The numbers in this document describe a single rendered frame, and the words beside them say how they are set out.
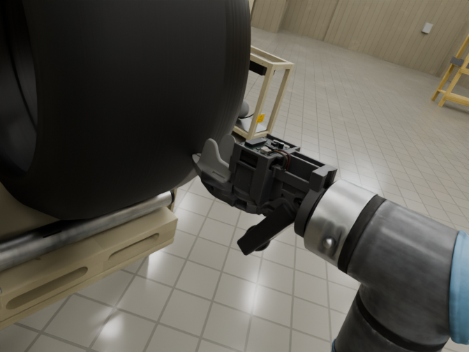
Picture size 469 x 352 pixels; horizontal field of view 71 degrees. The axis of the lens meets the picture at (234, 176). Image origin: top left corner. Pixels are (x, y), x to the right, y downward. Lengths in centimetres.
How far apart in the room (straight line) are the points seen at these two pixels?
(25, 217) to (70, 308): 88
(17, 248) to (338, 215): 47
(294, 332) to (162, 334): 62
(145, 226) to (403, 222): 51
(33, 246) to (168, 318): 109
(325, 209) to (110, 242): 45
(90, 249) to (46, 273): 8
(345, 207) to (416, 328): 12
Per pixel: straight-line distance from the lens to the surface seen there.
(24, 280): 64
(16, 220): 83
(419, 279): 34
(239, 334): 166
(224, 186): 42
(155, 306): 166
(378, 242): 34
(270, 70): 292
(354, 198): 35
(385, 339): 38
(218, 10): 46
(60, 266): 65
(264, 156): 37
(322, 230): 35
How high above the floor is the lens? 134
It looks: 31 degrees down
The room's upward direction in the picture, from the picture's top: 17 degrees clockwise
